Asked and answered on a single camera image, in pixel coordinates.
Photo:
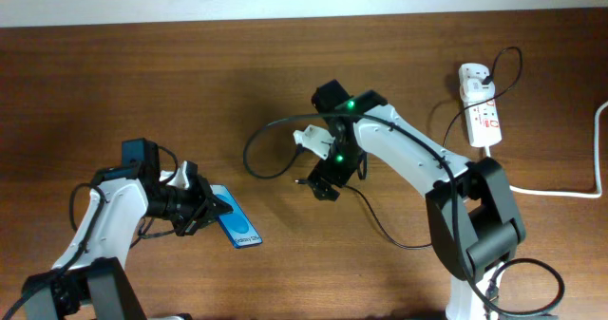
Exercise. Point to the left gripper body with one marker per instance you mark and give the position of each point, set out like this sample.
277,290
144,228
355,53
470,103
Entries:
187,208

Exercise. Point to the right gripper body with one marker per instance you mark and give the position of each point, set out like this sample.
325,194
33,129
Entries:
340,160

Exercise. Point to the blue Samsung Galaxy smartphone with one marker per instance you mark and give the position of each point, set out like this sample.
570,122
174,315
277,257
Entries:
236,225

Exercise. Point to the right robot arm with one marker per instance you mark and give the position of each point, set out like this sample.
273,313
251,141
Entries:
475,224

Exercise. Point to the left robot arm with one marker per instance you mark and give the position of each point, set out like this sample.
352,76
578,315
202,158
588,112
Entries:
91,270

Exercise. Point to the white USB charger plug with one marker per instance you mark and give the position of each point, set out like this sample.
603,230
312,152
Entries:
472,87

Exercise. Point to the white power strip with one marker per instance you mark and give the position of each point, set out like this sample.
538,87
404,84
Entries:
482,123

